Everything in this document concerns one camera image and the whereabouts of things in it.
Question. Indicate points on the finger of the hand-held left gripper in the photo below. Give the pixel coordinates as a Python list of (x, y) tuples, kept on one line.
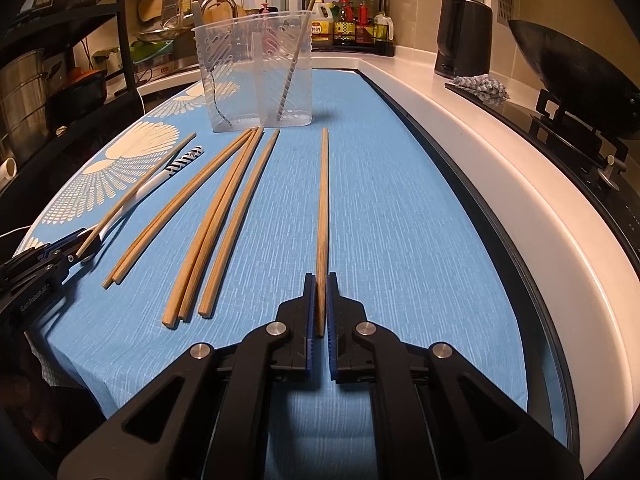
[(55, 267), (62, 245)]

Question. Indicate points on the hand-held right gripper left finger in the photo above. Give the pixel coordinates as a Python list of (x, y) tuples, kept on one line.
[(310, 320)]

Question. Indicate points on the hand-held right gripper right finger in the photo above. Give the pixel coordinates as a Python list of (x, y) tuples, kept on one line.
[(331, 320)]

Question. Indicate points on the thin light wooden chopstick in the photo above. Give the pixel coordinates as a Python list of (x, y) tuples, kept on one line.
[(315, 0), (140, 191)]

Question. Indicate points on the brown wooden chopstick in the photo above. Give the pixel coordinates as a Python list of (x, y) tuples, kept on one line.
[(183, 208), (220, 235), (175, 210), (211, 235), (322, 210), (237, 235)]

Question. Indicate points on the clear plastic utensil holder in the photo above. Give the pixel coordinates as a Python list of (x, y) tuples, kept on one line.
[(240, 85)]

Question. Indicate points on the person's left hand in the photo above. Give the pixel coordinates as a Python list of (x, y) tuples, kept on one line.
[(40, 420)]

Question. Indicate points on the blue floral tablecloth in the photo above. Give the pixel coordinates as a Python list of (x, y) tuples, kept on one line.
[(400, 210)]

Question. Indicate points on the steel stock pot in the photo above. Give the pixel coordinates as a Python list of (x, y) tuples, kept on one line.
[(22, 110)]

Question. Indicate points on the white striped chopstick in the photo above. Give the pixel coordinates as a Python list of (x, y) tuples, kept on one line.
[(185, 161)]

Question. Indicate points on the orange pot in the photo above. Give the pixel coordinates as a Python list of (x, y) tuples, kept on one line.
[(80, 87)]

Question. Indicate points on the green basin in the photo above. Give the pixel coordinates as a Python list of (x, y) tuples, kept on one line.
[(150, 51)]

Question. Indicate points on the black storage shelf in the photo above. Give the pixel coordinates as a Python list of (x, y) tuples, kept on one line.
[(122, 35)]

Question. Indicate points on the hanging wooden cutting board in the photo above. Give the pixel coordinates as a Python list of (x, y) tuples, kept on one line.
[(149, 10)]

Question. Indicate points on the metal grater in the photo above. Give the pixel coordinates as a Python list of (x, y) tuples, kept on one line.
[(171, 2)]

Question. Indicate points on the black glass stove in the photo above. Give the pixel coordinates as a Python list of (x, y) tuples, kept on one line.
[(520, 120)]

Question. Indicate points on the blue white dish rag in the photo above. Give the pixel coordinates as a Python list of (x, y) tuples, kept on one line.
[(482, 87)]

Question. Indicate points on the yellow label oil bottle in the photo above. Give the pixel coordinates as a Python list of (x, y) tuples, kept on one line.
[(322, 30)]

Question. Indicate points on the round wooden cutting board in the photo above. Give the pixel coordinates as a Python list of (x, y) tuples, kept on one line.
[(240, 12)]

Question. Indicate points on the green oil bottle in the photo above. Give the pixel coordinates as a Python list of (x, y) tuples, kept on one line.
[(383, 30)]

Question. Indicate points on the dark soy sauce bottle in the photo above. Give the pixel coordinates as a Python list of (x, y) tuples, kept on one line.
[(345, 25)]

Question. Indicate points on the red label sauce bottle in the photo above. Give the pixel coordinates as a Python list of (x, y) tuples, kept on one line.
[(365, 25)]

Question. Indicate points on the black stove pan support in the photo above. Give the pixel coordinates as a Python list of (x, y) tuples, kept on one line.
[(575, 135)]

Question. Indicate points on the pink dish soap bottle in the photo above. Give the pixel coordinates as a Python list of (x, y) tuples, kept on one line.
[(268, 8)]

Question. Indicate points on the black electric kettle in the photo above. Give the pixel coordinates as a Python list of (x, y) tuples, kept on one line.
[(462, 35)]

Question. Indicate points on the black wok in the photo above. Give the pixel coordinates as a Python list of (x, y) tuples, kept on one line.
[(565, 70)]

